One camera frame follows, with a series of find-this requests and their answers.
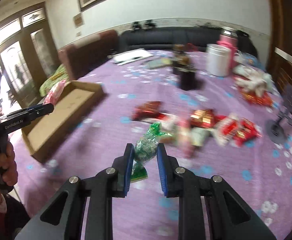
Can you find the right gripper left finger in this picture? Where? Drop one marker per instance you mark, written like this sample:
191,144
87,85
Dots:
124,171

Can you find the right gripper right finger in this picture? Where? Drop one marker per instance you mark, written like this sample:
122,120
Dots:
166,167

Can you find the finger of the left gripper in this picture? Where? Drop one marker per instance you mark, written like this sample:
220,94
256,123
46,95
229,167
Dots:
24,117

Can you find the green candy wrapper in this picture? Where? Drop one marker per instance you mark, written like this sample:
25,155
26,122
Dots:
145,150

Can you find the pink candy packet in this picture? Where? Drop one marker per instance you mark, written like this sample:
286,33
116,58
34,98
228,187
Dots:
55,93

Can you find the white cream snack packet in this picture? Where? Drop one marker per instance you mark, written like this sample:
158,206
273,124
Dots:
199,136

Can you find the dark red snack packet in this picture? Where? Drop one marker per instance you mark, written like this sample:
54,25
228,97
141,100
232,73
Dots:
149,109

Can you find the gold red snack packet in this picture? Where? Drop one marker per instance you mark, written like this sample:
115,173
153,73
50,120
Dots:
203,118

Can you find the white red snack packet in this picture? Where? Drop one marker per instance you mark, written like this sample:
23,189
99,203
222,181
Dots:
226,129

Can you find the large pink snack bag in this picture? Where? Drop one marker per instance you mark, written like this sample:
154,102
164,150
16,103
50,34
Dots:
184,139

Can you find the red doll candy packet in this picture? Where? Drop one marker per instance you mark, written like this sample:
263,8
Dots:
247,131

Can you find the person's left hand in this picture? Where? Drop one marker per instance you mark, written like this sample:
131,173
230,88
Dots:
8,167

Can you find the shallow cardboard box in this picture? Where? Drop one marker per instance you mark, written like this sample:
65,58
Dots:
44,135

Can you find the green floral blanket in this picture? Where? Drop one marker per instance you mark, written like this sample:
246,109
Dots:
59,75

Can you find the wooden glass door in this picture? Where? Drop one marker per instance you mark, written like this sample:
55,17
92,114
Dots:
28,55

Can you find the purple floral tablecloth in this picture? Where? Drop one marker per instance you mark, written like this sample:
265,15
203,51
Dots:
259,170

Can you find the maroon armchair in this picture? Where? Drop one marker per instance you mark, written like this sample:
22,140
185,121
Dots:
87,53

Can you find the small colourful booklet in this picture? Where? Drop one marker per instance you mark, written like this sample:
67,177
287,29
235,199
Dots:
158,63

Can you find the white paper notepad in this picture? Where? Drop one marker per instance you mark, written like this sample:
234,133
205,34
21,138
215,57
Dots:
131,56

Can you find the black phone stand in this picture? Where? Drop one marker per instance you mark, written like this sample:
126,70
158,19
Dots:
274,130

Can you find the white cylindrical canister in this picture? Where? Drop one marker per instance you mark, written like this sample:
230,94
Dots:
218,60

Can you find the black leather sofa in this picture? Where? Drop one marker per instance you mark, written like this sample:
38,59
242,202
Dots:
165,38

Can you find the pink thermos bottle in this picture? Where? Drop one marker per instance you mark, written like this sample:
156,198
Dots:
229,39

